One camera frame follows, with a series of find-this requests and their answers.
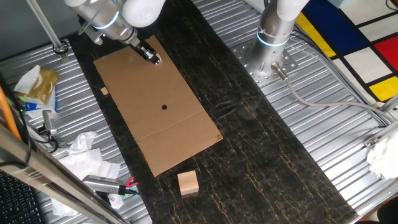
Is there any grey cable with metal plug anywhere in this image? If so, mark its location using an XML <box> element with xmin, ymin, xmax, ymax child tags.
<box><xmin>271</xmin><ymin>61</ymin><xmax>397</xmax><ymax>124</ymax></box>

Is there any orange tube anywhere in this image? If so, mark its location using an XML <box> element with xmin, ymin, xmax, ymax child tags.
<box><xmin>0</xmin><ymin>85</ymin><xmax>22</xmax><ymax>141</ymax></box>

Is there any crumpled white tissue paper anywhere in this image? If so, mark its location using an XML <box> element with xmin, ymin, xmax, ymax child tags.
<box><xmin>49</xmin><ymin>131</ymin><xmax>125</xmax><ymax>218</ymax></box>

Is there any black round object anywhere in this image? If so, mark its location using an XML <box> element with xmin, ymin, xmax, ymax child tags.
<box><xmin>376</xmin><ymin>198</ymin><xmax>398</xmax><ymax>224</ymax></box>

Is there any large wooden block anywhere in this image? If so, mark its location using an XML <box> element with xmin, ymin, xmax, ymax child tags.
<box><xmin>177</xmin><ymin>170</ymin><xmax>200</xmax><ymax>197</ymax></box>

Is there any black keyboard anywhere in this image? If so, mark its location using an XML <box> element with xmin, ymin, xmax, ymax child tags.
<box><xmin>0</xmin><ymin>170</ymin><xmax>44</xmax><ymax>224</ymax></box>

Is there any yellow tissue pack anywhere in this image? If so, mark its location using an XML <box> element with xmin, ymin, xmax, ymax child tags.
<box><xmin>26</xmin><ymin>67</ymin><xmax>60</xmax><ymax>106</ymax></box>

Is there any black camera clamp with cable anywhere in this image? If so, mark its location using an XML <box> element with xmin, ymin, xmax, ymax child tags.
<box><xmin>30</xmin><ymin>124</ymin><xmax>60</xmax><ymax>154</ymax></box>

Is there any white tissue sheet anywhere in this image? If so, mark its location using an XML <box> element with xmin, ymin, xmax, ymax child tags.
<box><xmin>13</xmin><ymin>64</ymin><xmax>42</xmax><ymax>95</ymax></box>

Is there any aluminium tripod pole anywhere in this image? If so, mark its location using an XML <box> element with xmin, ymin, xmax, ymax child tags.
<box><xmin>26</xmin><ymin>0</ymin><xmax>70</xmax><ymax>60</ymax></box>

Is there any colourful squares mat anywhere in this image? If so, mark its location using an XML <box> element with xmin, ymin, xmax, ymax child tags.
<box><xmin>295</xmin><ymin>0</ymin><xmax>398</xmax><ymax>103</ymax></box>

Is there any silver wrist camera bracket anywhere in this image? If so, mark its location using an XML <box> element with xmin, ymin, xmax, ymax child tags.
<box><xmin>77</xmin><ymin>15</ymin><xmax>105</xmax><ymax>46</ymax></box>

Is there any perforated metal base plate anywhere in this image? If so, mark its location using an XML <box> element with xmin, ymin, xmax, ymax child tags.
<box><xmin>231</xmin><ymin>40</ymin><xmax>299</xmax><ymax>88</ymax></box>

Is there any aluminium frame profile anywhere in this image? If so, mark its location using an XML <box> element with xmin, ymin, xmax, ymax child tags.
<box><xmin>363</xmin><ymin>93</ymin><xmax>398</xmax><ymax>150</ymax></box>

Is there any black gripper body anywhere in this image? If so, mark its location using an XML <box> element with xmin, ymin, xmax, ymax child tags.
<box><xmin>131</xmin><ymin>40</ymin><xmax>154</xmax><ymax>60</ymax></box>

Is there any teal spring clip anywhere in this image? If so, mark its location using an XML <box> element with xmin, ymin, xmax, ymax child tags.
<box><xmin>120</xmin><ymin>185</ymin><xmax>139</xmax><ymax>198</ymax></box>

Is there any blue white tissue packet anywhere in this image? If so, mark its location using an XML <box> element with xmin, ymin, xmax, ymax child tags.
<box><xmin>23</xmin><ymin>90</ymin><xmax>58</xmax><ymax>119</ymax></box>

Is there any red spring clip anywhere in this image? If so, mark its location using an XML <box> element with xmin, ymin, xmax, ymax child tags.
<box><xmin>124</xmin><ymin>176</ymin><xmax>140</xmax><ymax>189</ymax></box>

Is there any silver depth camera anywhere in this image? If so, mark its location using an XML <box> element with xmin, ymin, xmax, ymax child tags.
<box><xmin>81</xmin><ymin>174</ymin><xmax>127</xmax><ymax>196</ymax></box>

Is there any steel frame bar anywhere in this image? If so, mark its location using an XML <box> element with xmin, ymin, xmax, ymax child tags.
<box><xmin>0</xmin><ymin>123</ymin><xmax>131</xmax><ymax>224</ymax></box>

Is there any small silver camera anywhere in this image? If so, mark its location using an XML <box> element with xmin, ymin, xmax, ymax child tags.
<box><xmin>42</xmin><ymin>110</ymin><xmax>58</xmax><ymax>137</ymax></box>

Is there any brown cardboard sheet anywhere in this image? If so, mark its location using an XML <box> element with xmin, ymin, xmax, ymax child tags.
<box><xmin>93</xmin><ymin>35</ymin><xmax>224</xmax><ymax>177</ymax></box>

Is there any white crumpled cloth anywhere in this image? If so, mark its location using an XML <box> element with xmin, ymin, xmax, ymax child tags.
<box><xmin>366</xmin><ymin>130</ymin><xmax>398</xmax><ymax>180</ymax></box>

